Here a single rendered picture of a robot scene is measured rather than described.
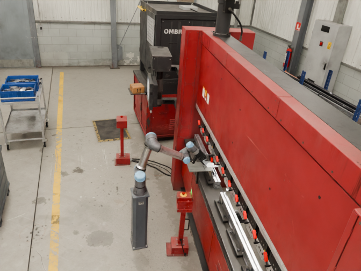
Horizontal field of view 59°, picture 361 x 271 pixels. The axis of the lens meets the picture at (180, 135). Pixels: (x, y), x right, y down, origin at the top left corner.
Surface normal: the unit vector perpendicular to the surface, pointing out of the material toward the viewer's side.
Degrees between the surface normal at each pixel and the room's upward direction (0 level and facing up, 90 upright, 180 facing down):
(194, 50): 90
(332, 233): 90
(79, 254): 0
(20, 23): 90
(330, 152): 90
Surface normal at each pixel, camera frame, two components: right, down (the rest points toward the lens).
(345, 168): -0.98, 0.02
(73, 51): 0.29, 0.48
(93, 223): 0.07, -0.88
